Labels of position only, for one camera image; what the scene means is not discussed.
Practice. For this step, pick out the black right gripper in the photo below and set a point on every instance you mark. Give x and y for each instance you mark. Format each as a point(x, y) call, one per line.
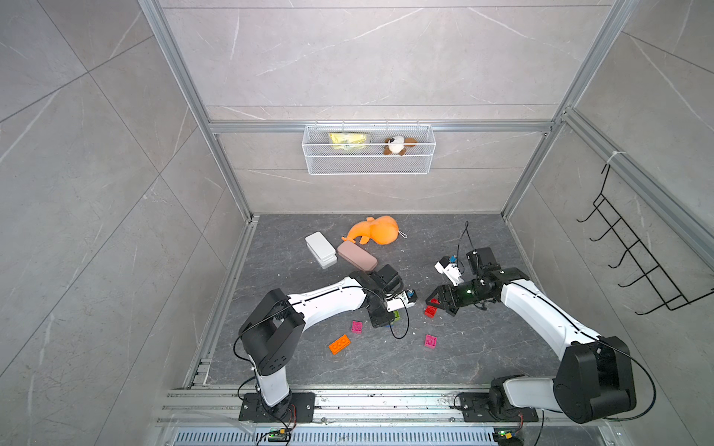
point(442, 295)

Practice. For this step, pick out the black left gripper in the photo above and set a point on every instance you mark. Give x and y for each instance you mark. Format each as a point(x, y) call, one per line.
point(382, 321)

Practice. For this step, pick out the red lego brick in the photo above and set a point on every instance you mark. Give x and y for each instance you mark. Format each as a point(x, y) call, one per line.
point(431, 309)

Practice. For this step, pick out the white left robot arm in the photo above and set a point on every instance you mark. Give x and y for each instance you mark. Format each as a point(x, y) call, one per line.
point(271, 333)

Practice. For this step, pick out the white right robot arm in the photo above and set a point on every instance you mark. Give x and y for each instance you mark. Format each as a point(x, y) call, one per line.
point(594, 379)

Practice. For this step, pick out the magenta lego brick left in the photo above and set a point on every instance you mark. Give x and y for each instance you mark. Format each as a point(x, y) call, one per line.
point(356, 326)

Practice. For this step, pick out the magenta lego brick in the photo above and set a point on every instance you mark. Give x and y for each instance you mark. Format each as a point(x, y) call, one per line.
point(430, 341)
point(356, 326)

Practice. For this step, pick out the orange lego brick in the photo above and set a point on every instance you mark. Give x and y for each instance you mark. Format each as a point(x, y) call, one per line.
point(339, 345)

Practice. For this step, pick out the magenta lego brick right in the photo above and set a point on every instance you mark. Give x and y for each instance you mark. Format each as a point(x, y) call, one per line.
point(430, 341)

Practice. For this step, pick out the pink rectangular case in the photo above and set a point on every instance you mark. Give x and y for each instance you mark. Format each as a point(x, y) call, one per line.
point(357, 256)

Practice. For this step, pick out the orange plush whale toy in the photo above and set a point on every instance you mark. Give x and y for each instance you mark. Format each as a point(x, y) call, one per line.
point(383, 231)

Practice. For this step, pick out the white rectangular box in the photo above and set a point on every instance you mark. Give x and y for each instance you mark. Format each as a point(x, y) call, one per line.
point(324, 253)

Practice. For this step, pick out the brown white plush toy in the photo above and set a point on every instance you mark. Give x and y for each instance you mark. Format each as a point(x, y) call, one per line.
point(398, 145)

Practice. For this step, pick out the yellow packet in basket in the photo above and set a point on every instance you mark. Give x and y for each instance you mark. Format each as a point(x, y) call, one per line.
point(349, 141)

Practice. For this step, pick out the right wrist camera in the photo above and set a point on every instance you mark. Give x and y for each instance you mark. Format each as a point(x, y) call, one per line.
point(448, 267)

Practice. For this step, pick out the white wire wall basket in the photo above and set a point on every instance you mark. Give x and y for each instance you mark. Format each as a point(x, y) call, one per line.
point(322, 160)

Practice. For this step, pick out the black wire hook rack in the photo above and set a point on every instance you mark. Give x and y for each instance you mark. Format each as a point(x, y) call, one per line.
point(648, 268)

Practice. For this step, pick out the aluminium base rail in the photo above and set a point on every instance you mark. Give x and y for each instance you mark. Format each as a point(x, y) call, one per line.
point(365, 415)

